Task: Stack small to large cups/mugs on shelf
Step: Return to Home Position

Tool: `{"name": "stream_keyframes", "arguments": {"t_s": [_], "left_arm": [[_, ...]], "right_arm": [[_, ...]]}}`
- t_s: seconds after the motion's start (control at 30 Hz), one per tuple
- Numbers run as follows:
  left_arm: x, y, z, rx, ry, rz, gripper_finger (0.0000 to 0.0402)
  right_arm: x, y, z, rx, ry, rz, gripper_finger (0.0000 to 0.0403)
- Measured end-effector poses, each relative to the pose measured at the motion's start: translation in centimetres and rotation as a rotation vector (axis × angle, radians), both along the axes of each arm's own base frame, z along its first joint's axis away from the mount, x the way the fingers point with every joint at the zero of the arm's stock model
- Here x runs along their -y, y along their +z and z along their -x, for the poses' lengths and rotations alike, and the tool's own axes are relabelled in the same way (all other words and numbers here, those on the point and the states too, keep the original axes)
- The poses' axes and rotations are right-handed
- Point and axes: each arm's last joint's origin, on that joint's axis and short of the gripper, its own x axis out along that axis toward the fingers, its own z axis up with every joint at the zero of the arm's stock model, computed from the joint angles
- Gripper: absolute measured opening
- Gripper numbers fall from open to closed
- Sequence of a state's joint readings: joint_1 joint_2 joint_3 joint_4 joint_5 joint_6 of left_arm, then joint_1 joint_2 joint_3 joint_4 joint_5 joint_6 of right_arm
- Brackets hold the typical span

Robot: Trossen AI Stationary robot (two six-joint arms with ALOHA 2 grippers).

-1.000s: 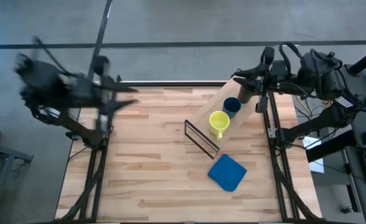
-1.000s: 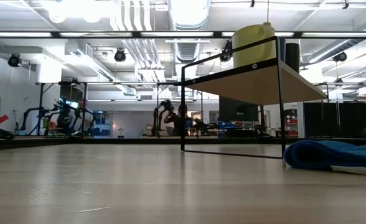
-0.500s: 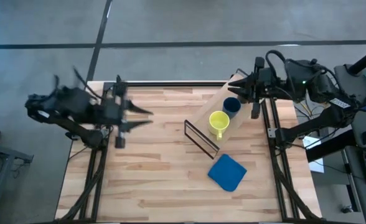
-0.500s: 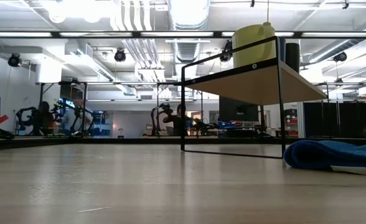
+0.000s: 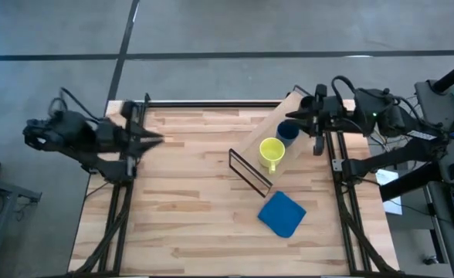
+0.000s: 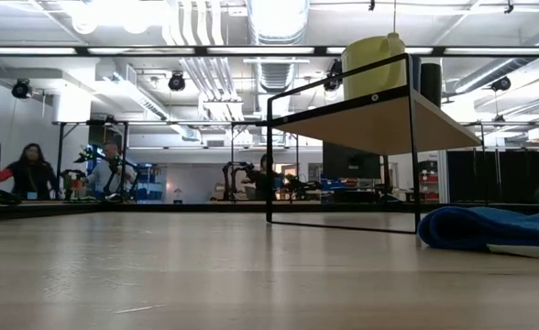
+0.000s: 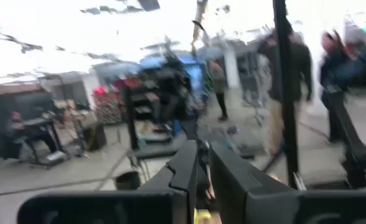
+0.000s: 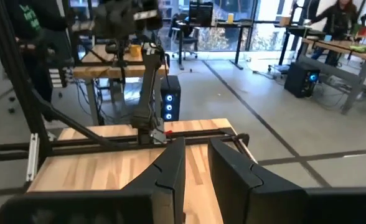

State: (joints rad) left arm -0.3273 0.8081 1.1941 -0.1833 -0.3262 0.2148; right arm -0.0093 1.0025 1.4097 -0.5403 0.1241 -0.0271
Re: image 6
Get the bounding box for yellow mug with handle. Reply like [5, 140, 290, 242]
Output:
[341, 31, 407, 101]

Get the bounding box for black cup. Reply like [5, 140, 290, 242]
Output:
[420, 62, 444, 109]

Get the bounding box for red storage shelf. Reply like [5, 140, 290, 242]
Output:
[417, 159, 440, 204]

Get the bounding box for black monitor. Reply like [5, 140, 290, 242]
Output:
[322, 141, 383, 180]

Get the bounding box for blue storage bins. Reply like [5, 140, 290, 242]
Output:
[135, 163, 166, 202]

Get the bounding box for black partition panel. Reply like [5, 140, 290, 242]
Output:
[446, 149, 539, 205]

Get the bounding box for black ceiling-hung camera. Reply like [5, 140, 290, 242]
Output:
[11, 78, 33, 100]
[490, 75, 512, 93]
[167, 71, 187, 93]
[323, 59, 344, 92]

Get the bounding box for wooden shelf with black frame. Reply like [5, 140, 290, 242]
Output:
[265, 52, 483, 236]

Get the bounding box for black aluminium rig frame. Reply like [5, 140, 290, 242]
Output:
[0, 44, 539, 224]

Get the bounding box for silver ventilation duct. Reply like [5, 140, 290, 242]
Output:
[246, 0, 311, 93]

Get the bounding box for black background table frame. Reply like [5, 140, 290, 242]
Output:
[51, 118, 270, 204]

